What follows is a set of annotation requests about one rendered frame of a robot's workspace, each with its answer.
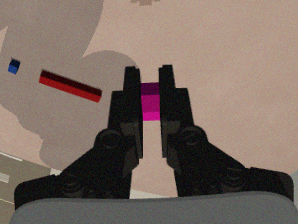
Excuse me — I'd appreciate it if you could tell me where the magenta rod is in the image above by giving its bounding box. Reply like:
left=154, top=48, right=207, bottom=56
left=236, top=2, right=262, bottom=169
left=141, top=82, right=160, bottom=121

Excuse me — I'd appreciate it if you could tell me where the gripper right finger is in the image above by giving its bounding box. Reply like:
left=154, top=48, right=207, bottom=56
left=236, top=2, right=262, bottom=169
left=158, top=65, right=294, bottom=203

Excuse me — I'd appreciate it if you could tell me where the small blue block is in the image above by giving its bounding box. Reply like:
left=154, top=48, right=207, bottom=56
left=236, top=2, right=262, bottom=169
left=8, top=59, right=21, bottom=74

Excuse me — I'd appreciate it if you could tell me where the red rod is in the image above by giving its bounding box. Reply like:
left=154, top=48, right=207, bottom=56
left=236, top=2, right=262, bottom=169
left=39, top=70, right=102, bottom=103

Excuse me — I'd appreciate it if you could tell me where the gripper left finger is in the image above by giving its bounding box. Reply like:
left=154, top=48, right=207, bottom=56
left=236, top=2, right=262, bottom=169
left=14, top=66, right=143, bottom=211

